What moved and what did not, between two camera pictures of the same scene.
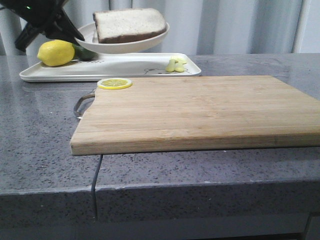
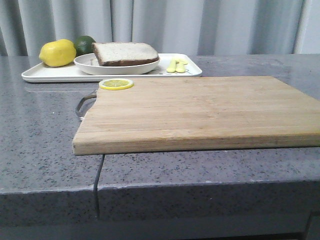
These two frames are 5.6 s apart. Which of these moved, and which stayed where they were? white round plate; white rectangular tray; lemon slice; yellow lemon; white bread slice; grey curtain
Moved: white round plate; white bread slice
Stayed: grey curtain; lemon slice; white rectangular tray; yellow lemon
